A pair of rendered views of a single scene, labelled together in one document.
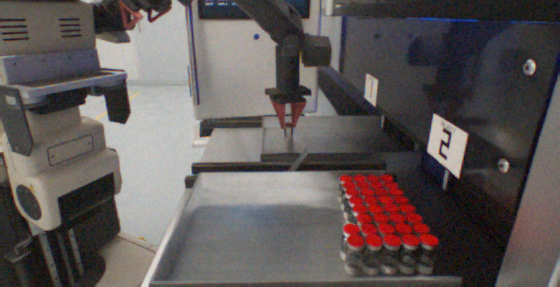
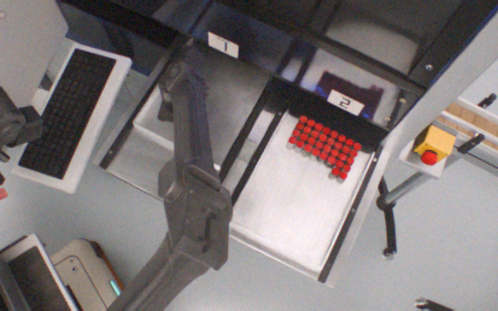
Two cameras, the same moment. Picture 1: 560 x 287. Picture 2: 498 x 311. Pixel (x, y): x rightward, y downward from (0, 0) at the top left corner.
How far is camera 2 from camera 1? 0.98 m
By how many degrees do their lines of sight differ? 65
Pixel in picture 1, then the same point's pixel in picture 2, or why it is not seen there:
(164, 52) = not seen: outside the picture
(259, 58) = (5, 49)
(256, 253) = (309, 215)
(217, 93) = not seen: outside the picture
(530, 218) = (399, 132)
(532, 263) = (399, 140)
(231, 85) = not seen: hidden behind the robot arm
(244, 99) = (19, 97)
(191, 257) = (296, 246)
